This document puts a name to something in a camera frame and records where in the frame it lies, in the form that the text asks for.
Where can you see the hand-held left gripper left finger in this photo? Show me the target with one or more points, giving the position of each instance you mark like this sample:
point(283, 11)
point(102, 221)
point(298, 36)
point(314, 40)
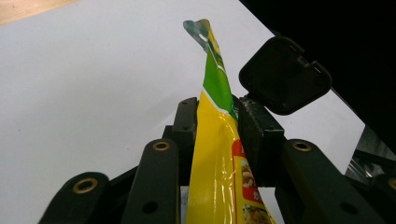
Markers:
point(185, 140)

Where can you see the dark metal stand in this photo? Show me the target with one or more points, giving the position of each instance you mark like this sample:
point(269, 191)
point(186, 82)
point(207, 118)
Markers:
point(373, 146)

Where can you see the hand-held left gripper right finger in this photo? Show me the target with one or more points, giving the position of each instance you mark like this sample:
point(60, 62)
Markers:
point(261, 146)

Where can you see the glass jar with black lid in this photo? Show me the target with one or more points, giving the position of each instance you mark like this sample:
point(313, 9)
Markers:
point(280, 77)

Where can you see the wooden desk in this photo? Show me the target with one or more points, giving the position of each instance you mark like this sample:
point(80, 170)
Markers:
point(18, 9)

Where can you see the yellow and green seasoning pouch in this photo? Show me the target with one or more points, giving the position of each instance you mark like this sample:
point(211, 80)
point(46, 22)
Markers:
point(211, 155)

